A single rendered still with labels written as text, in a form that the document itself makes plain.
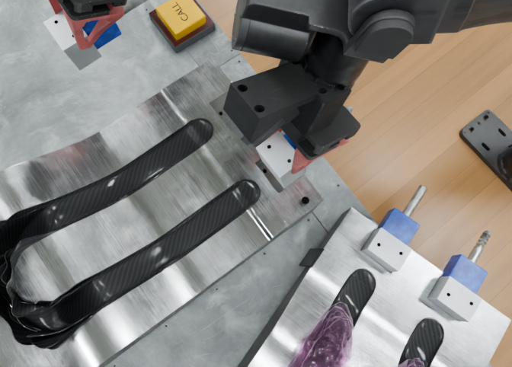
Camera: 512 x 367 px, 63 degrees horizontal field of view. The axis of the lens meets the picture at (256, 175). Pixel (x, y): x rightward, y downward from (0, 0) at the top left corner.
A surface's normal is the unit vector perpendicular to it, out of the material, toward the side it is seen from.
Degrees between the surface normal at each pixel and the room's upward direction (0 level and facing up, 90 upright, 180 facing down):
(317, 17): 11
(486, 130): 0
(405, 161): 0
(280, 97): 22
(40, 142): 0
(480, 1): 84
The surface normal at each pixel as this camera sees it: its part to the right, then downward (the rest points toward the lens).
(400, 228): 0.04, -0.25
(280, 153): -0.17, -0.27
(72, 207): 0.44, -0.47
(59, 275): 0.23, -0.38
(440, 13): -0.08, 0.96
